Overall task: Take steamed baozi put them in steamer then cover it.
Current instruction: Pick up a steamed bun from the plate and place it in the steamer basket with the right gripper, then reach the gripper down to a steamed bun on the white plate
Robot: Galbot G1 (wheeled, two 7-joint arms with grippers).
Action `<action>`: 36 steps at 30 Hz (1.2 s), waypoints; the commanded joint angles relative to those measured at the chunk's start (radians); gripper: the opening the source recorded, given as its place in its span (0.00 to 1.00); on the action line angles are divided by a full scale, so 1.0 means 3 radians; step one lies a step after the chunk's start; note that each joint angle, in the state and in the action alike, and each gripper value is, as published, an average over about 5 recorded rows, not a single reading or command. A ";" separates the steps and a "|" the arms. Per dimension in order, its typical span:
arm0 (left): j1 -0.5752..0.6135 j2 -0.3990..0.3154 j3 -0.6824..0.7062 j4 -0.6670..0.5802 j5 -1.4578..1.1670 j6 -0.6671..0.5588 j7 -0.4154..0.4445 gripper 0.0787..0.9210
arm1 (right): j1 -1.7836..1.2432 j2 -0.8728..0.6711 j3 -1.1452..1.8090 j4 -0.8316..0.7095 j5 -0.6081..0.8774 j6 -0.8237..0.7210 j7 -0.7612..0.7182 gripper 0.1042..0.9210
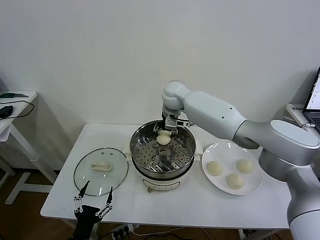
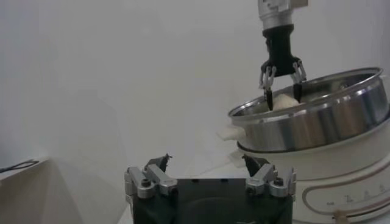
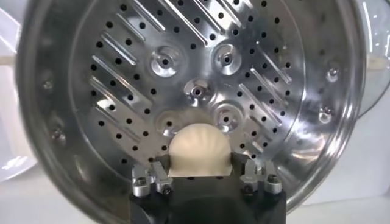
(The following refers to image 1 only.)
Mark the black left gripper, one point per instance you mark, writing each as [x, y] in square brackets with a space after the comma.
[86, 220]

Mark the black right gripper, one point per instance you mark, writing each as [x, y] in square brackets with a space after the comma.
[164, 118]

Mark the white steamed baozi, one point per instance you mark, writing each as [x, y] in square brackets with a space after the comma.
[163, 137]
[244, 166]
[214, 168]
[235, 181]

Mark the round glass lid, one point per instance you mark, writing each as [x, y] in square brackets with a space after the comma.
[110, 175]

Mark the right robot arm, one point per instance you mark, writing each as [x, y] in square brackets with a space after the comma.
[212, 110]

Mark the steel steamer basket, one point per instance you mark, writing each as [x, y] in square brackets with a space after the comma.
[162, 162]

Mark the white power strip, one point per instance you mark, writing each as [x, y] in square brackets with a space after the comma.
[125, 229]

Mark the white electric cooker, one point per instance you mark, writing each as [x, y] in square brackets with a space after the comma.
[160, 183]

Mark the white round plate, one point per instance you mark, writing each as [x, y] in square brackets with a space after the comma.
[225, 185]

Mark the black computer mouse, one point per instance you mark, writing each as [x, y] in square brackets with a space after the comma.
[6, 111]

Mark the dark green flat object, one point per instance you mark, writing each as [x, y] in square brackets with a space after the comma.
[10, 95]

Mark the open grey laptop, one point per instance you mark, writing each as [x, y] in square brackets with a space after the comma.
[313, 100]

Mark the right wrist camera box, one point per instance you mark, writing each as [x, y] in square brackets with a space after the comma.
[170, 123]

